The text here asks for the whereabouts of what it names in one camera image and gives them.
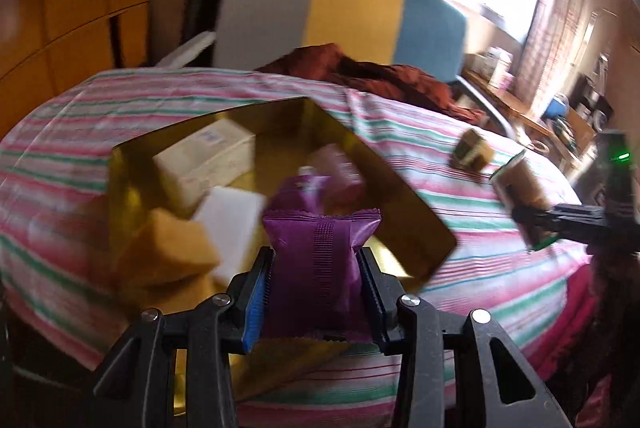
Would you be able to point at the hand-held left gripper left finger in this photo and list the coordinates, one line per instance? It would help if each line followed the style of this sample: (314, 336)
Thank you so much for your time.
(255, 308)

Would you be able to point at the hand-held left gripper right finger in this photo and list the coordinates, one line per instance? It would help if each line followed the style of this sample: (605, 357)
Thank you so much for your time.
(375, 303)

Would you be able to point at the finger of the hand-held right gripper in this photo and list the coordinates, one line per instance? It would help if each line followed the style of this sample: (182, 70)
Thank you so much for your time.
(575, 215)

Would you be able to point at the tan snack packet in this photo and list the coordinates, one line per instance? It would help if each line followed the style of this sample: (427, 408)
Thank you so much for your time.
(520, 183)

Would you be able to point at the purple snack packet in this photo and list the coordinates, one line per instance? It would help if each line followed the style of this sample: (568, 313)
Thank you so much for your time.
(320, 268)

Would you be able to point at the white cardboard box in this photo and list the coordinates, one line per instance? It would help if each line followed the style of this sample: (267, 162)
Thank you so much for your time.
(230, 228)

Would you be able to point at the gold box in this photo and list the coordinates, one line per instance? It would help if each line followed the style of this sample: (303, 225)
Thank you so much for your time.
(390, 218)

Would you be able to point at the small olive box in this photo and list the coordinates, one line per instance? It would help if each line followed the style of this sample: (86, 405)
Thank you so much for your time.
(472, 151)

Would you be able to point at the purple pouch with white cap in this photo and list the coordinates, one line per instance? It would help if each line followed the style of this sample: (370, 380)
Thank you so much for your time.
(300, 193)

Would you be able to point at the reddish brown packet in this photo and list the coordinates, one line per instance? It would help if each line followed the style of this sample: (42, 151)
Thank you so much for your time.
(335, 173)

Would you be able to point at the long cream box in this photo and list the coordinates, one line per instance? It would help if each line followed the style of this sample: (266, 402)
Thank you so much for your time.
(200, 163)

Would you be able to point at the person's right forearm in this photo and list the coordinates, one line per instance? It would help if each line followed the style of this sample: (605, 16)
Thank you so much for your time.
(617, 318)

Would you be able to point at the red blanket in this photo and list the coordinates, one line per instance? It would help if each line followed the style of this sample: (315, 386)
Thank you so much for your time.
(580, 308)

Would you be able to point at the wooden desk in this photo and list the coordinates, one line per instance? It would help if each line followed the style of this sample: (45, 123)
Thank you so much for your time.
(505, 96)

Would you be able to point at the white boxes on desk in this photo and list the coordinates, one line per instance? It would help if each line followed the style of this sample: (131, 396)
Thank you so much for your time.
(497, 63)

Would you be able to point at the rust red jacket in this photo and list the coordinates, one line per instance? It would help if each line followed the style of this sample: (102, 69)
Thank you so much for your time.
(400, 83)

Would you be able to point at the pink green striped bed sheet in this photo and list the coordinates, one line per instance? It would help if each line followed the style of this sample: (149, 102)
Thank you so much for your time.
(100, 108)

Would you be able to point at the grey yellow blue chair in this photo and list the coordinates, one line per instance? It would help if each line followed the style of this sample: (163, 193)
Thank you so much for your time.
(350, 8)

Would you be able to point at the wooden wardrobe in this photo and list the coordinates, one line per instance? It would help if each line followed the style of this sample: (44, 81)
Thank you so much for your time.
(75, 8)

